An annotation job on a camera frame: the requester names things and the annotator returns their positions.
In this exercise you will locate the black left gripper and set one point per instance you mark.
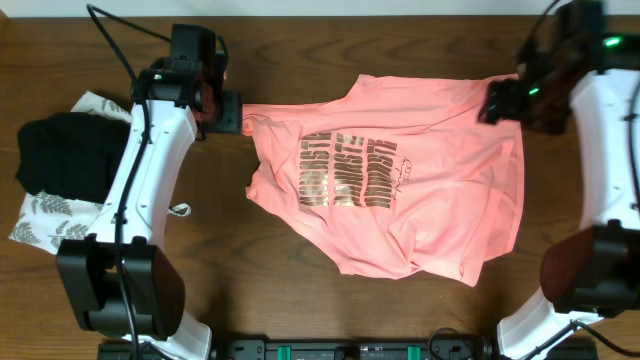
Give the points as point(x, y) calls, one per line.
point(231, 118)

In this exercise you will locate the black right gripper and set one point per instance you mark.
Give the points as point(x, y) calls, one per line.
point(502, 103)

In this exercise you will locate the pink cloth garment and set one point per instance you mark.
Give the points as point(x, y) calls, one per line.
point(398, 176)

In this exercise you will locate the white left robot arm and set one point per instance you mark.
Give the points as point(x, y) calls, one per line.
point(118, 280)

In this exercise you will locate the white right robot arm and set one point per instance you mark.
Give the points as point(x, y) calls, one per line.
point(588, 75)

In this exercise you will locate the black folded garment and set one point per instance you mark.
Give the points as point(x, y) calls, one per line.
point(73, 155)

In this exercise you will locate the white fern-print drawstring bag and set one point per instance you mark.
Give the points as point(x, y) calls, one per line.
point(45, 220)

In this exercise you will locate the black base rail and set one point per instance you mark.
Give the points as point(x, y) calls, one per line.
point(442, 345)

